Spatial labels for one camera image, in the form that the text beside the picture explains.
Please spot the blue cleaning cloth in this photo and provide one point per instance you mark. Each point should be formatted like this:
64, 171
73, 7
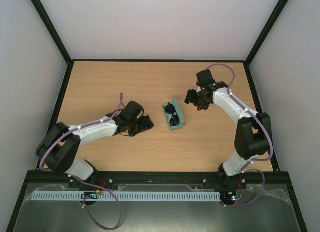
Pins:
174, 119

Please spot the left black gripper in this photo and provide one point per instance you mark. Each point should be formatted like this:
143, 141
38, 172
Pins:
146, 124

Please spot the grey metal panel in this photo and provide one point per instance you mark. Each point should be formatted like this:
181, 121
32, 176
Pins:
257, 208

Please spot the dark round sunglasses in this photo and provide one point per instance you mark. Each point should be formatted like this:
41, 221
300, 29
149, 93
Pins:
171, 110

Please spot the grey glasses case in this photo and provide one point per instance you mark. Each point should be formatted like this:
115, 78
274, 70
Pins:
176, 103

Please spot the blue slotted cable duct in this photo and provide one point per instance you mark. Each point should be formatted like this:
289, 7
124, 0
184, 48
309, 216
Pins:
126, 196

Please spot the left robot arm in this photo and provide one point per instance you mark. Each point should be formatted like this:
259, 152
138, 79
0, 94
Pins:
58, 150

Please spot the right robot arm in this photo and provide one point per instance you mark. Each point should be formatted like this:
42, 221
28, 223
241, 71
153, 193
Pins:
253, 137

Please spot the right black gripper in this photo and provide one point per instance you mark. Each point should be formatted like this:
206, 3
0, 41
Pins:
195, 97

